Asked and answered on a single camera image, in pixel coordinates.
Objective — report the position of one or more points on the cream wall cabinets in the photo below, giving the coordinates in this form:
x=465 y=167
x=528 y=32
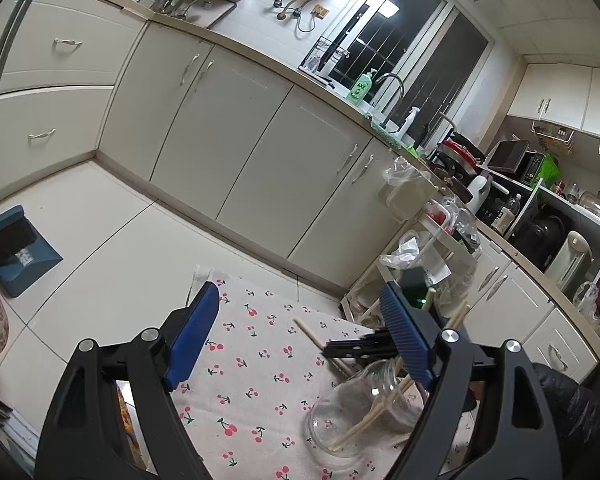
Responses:
x=565 y=95

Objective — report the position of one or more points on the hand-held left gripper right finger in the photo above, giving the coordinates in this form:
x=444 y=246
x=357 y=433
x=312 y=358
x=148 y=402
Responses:
x=407 y=340

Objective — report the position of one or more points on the cherry print tablecloth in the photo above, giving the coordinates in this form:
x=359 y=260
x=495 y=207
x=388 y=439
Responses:
x=260 y=360

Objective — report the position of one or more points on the person's right forearm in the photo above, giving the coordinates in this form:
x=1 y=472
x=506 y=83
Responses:
x=570 y=410

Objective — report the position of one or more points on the kitchen window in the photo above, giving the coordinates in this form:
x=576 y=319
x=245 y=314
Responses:
x=405 y=45

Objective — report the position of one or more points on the white spray bottle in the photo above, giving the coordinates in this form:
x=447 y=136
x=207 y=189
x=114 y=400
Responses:
x=407 y=122

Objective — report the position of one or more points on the white trolley rack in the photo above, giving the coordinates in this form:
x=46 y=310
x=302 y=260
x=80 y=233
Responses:
x=432 y=240

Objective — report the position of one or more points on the blue dustpan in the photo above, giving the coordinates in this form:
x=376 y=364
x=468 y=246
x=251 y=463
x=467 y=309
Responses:
x=25 y=260

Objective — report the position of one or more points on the white thermos pot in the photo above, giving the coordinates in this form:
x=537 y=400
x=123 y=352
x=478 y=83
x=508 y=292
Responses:
x=570 y=260

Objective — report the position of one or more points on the pale wooden chopstick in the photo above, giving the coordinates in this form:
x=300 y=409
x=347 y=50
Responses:
x=310 y=334

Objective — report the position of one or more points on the metal kitchen faucet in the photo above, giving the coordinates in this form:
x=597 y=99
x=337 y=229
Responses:
x=392 y=90

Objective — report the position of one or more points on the cream kitchen base cabinets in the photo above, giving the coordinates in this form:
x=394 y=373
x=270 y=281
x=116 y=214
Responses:
x=230 y=135

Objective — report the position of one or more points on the beige hanging waste bin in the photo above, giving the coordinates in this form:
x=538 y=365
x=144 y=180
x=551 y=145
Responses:
x=407 y=190

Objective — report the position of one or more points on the green dish soap bottle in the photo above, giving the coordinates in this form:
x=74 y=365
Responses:
x=361 y=87

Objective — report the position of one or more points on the clear glass jar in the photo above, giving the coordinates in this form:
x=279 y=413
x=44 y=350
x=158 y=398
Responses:
x=340 y=430

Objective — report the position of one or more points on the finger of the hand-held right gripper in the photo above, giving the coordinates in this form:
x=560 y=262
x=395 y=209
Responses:
x=360 y=339
x=360 y=355

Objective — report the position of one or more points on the stack of pans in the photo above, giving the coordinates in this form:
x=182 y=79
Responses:
x=455 y=155

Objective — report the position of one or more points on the black microwave oven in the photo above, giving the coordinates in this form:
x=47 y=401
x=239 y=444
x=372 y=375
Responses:
x=510 y=157

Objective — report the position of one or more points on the black rice cooker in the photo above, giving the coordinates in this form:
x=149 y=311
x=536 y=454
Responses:
x=540 y=235

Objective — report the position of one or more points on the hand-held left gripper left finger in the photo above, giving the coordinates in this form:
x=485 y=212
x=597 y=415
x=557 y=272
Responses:
x=192 y=332

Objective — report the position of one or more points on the white jug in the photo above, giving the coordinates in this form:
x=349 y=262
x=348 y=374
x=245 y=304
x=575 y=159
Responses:
x=480 y=190

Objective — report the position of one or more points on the bunch of wooden chopsticks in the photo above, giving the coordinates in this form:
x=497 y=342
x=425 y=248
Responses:
x=352 y=431

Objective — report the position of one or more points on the white plastic bag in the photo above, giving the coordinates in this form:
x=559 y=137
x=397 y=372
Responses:
x=410 y=250

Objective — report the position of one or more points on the green sink mat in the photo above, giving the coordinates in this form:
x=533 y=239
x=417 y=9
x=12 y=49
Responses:
x=385 y=132

